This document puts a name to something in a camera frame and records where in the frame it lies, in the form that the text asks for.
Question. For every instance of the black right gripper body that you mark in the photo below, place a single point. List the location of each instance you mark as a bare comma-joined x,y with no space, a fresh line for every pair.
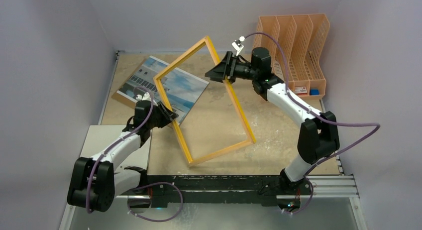
231,67

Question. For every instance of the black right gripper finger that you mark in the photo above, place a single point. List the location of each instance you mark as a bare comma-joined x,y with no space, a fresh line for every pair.
219,73
226,61

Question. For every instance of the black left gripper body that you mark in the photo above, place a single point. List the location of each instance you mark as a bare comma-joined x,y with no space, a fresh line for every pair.
159,119

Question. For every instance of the building and sky photo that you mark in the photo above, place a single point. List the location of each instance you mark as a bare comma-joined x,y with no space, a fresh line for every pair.
182,88

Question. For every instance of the yellow wooden picture frame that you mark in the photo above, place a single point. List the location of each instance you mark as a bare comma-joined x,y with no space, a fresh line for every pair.
215,126

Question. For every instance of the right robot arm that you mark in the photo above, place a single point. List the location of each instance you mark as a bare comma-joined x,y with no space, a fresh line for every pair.
318,136

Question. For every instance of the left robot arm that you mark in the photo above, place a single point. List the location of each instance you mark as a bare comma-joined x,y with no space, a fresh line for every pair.
97,180

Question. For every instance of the red white small box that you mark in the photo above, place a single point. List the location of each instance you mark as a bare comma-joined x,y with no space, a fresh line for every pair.
301,90

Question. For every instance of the orange plastic file organizer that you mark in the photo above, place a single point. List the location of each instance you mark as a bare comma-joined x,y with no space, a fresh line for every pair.
295,43

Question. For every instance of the blue small object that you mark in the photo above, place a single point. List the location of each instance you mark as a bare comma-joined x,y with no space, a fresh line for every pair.
314,92

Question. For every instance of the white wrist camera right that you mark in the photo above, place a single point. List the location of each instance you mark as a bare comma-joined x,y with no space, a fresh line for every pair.
238,45

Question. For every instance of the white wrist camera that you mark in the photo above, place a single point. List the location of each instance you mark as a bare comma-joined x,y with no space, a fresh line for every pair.
238,45
144,97

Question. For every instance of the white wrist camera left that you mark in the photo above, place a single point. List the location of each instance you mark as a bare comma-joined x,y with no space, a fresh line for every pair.
144,97

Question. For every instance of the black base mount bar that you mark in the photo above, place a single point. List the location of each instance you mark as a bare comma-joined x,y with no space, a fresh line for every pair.
266,190

